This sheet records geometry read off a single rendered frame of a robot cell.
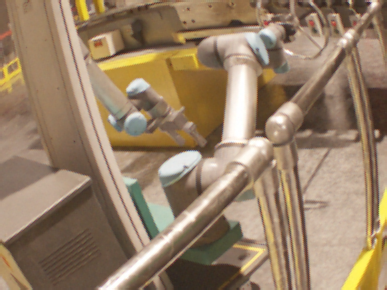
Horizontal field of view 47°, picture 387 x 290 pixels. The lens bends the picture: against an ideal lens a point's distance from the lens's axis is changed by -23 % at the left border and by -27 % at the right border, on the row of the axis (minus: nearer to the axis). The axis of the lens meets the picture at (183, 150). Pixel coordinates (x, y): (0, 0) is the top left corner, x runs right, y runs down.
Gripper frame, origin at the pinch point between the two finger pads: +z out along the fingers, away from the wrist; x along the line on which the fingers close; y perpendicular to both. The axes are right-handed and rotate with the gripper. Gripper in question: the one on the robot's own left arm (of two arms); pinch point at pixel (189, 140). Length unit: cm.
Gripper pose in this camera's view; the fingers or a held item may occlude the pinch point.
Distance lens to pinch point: 211.0
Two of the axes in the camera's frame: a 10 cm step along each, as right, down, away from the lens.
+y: 5.4, -7.8, 3.3
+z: 6.4, 6.3, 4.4
